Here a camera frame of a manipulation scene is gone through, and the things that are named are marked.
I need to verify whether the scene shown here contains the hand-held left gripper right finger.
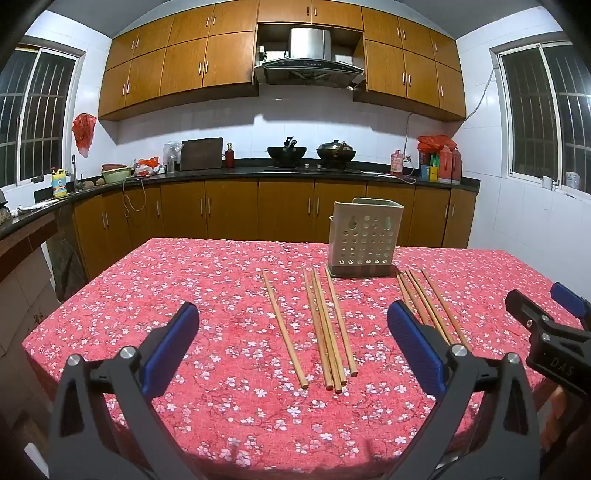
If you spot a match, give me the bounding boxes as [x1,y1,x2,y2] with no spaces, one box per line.
[383,299,542,480]

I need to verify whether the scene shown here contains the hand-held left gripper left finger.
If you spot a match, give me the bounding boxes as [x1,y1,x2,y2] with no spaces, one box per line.
[48,301,200,480]

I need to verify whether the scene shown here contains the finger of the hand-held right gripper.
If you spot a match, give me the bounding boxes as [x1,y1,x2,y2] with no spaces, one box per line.
[505,290,552,333]
[551,282,591,330]

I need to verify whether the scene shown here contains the beige perforated utensil holder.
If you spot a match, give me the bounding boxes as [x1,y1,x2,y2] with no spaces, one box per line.
[325,198,404,278]

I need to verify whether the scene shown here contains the red floral tablecloth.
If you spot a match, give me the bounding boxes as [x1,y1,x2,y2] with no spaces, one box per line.
[21,237,591,480]

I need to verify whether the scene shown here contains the wooden base cabinets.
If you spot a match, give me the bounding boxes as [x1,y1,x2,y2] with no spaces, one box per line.
[73,178,478,282]

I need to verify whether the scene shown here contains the red bags and boxes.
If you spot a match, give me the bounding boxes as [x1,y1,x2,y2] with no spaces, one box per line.
[438,145,453,184]

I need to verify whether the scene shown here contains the barred window with sill items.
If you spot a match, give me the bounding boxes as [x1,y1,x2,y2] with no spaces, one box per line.
[490,39,591,192]

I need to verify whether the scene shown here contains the red bag over boxes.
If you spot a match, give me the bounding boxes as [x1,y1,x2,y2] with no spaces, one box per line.
[417,135,451,152]

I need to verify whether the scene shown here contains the black kitchen countertop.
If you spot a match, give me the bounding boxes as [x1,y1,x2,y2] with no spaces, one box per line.
[0,164,481,241]

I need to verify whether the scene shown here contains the white cloth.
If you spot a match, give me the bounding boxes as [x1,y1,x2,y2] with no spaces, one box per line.
[16,200,58,215]

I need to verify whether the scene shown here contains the clear plastic bag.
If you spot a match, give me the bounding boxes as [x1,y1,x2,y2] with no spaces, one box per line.
[163,141,184,172]

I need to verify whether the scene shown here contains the dark wooden cutting board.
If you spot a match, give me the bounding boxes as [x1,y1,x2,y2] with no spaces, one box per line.
[179,137,224,171]

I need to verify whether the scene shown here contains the black gas stove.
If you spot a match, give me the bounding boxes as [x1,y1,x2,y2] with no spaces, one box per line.
[263,162,363,174]

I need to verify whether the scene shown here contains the black pot with lid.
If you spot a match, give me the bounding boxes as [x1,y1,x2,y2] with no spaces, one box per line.
[316,138,357,169]

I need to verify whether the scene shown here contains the black wok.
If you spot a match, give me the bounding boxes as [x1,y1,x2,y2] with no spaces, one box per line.
[266,136,308,168]

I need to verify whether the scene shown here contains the hanging red plastic bag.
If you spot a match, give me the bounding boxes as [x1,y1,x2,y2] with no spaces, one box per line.
[71,113,98,159]

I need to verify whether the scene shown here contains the barred window beside sink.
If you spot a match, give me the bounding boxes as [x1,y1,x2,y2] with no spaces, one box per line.
[0,44,86,188]

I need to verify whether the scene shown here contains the steel range hood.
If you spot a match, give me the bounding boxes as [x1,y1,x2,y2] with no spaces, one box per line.
[253,27,365,89]

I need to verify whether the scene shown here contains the white hanging cord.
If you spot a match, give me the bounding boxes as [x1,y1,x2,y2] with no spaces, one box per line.
[121,178,148,214]

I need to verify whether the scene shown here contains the white wall cable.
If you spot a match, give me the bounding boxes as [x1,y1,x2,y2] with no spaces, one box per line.
[403,65,502,183]

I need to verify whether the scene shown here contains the wooden wall cabinets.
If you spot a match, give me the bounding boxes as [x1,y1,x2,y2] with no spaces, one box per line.
[98,0,467,123]

